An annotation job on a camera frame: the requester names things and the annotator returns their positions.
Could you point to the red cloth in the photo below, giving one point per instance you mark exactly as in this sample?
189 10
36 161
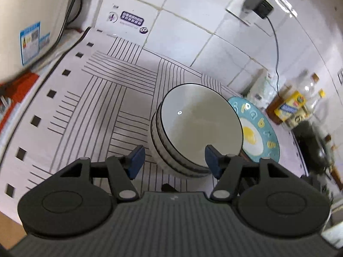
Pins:
18 93

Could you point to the white plastic bag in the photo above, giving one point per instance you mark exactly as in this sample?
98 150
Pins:
264 88

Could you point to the white rice cooker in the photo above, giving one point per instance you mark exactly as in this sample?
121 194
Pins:
26 5

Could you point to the striped white table mat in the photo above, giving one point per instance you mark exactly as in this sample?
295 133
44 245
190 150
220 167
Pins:
107 99

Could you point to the blue fried egg plate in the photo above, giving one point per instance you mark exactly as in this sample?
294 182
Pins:
268 132

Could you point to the small purple wall sticker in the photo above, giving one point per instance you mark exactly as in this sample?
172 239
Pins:
131 20

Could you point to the black wok with lid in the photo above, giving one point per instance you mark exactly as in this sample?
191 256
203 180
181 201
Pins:
313 144

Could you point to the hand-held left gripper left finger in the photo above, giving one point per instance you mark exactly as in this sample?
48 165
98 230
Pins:
136 160

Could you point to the black power adapter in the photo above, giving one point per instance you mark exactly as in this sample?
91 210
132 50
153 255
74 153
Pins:
257 4

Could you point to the oil bottle with yellow label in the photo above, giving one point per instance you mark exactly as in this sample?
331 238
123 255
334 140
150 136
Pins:
290 105

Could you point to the white wall socket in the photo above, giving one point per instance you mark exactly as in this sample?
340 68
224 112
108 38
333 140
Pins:
238 14

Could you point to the white bowl with dark rim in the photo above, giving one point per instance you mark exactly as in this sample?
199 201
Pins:
201 125
176 170

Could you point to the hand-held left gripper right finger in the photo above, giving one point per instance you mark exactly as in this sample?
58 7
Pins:
211 160

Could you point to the clear bottle with yellow cap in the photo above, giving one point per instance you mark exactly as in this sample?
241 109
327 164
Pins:
308 112

